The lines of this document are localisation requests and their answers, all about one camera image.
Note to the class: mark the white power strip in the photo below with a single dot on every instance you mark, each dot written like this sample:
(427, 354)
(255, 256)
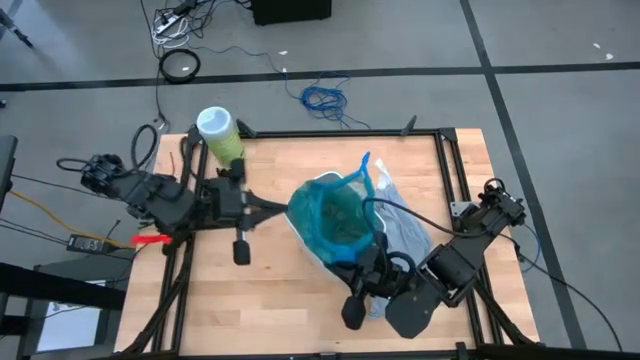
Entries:
(167, 23)

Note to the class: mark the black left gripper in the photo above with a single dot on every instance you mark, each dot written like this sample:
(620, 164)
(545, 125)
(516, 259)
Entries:
(227, 202)

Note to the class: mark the black power adapter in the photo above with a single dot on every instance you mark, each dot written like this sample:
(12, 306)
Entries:
(90, 244)

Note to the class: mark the black tripod leg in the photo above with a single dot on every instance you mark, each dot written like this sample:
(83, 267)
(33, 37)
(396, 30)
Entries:
(17, 30)

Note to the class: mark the black metal table frame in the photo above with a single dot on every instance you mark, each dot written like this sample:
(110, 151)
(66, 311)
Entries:
(500, 353)

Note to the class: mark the green disinfecting wipes canister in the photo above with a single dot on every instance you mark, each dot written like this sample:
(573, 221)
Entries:
(225, 142)

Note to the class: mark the white plastic trash bin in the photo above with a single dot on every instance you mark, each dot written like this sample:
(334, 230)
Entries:
(320, 265)

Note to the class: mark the red plastic tag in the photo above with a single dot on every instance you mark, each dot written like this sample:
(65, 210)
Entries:
(150, 239)

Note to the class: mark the white board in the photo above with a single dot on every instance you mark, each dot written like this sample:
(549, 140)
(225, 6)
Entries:
(70, 325)

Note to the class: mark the black floor box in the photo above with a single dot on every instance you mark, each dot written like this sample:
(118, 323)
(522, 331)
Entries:
(290, 11)

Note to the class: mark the teal plastic trash bag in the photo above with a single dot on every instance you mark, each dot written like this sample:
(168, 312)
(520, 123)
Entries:
(325, 215)

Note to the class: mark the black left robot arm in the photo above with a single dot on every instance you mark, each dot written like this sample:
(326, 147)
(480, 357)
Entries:
(160, 200)

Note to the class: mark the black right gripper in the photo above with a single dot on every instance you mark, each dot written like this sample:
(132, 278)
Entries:
(380, 280)

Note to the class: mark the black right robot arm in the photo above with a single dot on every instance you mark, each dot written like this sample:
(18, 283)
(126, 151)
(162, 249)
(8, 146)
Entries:
(470, 250)

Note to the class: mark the grey plastic bin liner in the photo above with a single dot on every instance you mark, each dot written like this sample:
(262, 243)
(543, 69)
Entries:
(405, 230)

